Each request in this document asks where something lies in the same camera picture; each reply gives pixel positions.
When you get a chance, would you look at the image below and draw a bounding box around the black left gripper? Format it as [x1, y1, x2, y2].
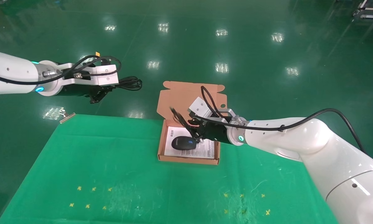
[54, 85, 114, 105]

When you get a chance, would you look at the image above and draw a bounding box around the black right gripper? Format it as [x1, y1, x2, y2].
[187, 116, 233, 145]

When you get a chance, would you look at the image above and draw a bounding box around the black wired computer mouse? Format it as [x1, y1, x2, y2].
[169, 107, 205, 151]

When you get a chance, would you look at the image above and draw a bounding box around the black data cable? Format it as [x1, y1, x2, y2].
[113, 76, 143, 91]

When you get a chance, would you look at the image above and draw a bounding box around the brown cardboard box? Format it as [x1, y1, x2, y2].
[157, 81, 228, 165]

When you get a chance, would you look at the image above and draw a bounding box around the white printed paper sheet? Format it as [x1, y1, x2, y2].
[164, 126, 216, 159]

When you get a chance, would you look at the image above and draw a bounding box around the green table cloth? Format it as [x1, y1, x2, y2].
[0, 114, 339, 224]

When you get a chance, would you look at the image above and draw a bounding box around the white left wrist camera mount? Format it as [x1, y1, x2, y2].
[59, 62, 119, 87]

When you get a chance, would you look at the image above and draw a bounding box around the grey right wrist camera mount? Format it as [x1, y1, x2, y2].
[188, 96, 237, 123]

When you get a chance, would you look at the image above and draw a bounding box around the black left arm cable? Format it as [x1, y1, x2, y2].
[0, 55, 122, 85]

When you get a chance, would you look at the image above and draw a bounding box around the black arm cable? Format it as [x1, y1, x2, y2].
[0, 55, 122, 85]
[200, 86, 366, 153]

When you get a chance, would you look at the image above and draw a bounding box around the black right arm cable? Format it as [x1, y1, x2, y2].
[200, 86, 366, 153]

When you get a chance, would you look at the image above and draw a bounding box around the white wheeled metal frame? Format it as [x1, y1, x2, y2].
[353, 0, 373, 19]

